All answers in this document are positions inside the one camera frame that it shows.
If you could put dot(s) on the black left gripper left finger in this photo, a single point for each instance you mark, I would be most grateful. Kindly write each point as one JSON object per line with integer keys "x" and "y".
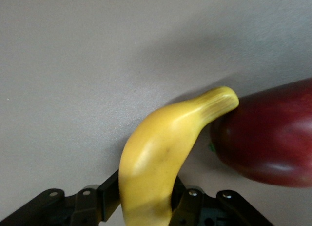
{"x": 108, "y": 199}

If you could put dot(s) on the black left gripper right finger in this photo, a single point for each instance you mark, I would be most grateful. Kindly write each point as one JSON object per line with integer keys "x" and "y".
{"x": 195, "y": 204}

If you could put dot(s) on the yellow banana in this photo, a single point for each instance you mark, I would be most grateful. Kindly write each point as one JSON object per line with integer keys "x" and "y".
{"x": 156, "y": 162}

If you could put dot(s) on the red yellow mango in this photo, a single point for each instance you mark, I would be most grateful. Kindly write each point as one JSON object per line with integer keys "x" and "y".
{"x": 268, "y": 138}

